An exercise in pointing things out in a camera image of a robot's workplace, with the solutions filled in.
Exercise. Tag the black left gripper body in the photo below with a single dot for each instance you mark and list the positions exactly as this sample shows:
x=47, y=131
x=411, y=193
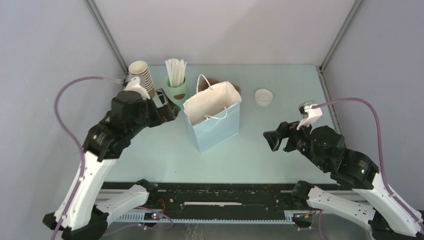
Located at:
x=150, y=117

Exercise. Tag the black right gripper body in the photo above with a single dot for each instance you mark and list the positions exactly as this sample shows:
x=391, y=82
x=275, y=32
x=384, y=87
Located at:
x=298, y=139

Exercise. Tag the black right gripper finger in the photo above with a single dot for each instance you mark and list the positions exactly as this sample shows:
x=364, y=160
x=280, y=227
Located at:
x=274, y=139
x=284, y=128

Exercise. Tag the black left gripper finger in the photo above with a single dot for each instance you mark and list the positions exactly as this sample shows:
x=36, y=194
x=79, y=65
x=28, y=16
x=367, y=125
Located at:
x=161, y=99
x=169, y=112

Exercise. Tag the white paper bag with handles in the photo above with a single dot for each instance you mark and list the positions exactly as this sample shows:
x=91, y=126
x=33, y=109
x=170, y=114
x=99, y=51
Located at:
x=206, y=104

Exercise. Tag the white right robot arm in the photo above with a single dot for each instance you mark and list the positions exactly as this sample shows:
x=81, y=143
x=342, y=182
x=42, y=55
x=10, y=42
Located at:
x=382, y=216

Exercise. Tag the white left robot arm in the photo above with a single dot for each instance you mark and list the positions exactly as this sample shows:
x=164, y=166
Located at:
x=80, y=217

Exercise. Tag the green straw holder jar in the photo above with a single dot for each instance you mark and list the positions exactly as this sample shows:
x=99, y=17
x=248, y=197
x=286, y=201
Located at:
x=177, y=95

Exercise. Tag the bundle of white wrapped straws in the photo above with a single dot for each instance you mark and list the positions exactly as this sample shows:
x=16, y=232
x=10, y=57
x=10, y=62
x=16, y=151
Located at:
x=176, y=69

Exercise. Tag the stack of brown paper cups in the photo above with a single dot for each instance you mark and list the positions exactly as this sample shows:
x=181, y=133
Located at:
x=141, y=69

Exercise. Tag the stack of white lids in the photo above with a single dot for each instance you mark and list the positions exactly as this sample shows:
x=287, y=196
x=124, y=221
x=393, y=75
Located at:
x=263, y=97

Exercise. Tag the brown cardboard cup carrier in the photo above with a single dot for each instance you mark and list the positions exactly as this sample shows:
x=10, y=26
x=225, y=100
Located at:
x=203, y=85

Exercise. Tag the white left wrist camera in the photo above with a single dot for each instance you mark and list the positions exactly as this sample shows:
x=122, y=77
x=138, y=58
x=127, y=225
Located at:
x=134, y=85

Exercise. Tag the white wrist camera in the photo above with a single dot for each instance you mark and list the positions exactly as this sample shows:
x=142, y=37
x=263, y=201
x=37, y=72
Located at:
x=309, y=114
x=134, y=85

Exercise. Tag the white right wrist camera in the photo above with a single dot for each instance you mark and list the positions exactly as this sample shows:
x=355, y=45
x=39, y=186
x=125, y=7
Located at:
x=309, y=114

